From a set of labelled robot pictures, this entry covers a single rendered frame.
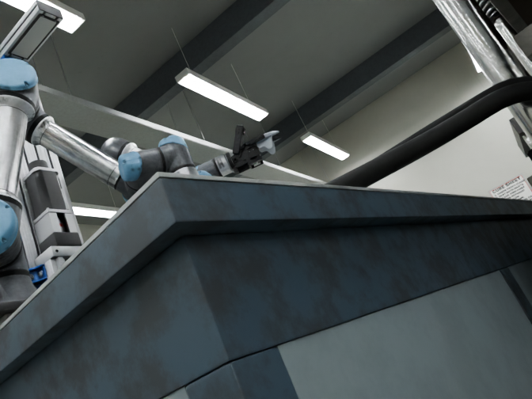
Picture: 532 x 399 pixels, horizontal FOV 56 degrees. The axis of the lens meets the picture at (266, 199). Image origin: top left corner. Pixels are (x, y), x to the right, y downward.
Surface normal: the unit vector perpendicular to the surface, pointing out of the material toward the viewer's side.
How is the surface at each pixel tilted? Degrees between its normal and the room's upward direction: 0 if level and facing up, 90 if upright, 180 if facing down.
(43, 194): 90
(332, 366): 90
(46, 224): 90
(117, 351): 90
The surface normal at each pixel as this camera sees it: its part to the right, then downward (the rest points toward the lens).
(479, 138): -0.50, -0.11
